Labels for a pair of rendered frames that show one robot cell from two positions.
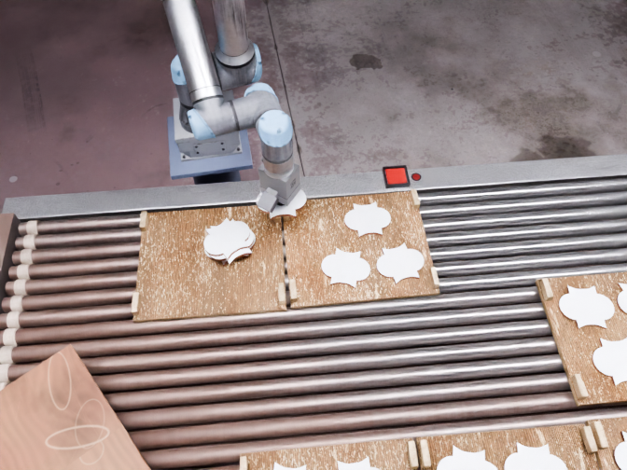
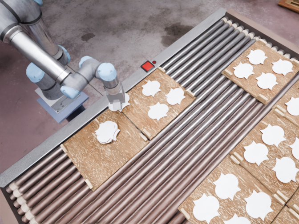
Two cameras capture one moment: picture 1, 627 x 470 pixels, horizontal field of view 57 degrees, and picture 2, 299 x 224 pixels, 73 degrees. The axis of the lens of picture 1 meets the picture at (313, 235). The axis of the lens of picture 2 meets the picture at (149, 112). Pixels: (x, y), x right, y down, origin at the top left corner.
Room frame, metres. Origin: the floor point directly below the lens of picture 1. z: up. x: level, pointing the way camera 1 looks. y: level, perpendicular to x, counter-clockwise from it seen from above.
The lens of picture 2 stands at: (0.32, 0.24, 2.09)
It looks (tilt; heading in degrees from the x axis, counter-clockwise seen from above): 64 degrees down; 329
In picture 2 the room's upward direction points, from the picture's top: 7 degrees counter-clockwise
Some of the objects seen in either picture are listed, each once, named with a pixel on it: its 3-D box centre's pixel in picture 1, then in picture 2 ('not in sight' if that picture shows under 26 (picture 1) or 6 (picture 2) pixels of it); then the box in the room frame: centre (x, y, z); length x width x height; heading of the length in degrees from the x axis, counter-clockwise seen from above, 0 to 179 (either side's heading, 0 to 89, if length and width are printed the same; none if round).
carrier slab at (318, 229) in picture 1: (356, 246); (155, 101); (0.86, -0.12, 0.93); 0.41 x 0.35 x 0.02; 96
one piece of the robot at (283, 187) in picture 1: (273, 183); (115, 97); (0.90, 0.10, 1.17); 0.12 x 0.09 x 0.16; 149
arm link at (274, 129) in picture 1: (275, 135); (107, 75); (0.92, 0.09, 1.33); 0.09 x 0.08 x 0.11; 19
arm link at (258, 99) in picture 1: (257, 109); (90, 69); (1.00, 0.14, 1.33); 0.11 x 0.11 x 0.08; 19
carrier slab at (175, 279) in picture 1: (211, 259); (104, 144); (0.81, 0.29, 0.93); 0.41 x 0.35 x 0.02; 95
